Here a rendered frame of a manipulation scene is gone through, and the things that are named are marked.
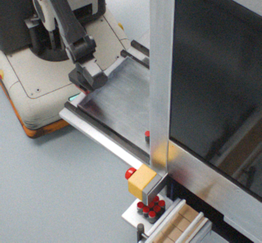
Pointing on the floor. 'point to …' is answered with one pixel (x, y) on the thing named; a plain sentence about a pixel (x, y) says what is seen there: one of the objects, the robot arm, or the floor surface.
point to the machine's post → (161, 73)
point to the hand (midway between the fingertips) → (87, 93)
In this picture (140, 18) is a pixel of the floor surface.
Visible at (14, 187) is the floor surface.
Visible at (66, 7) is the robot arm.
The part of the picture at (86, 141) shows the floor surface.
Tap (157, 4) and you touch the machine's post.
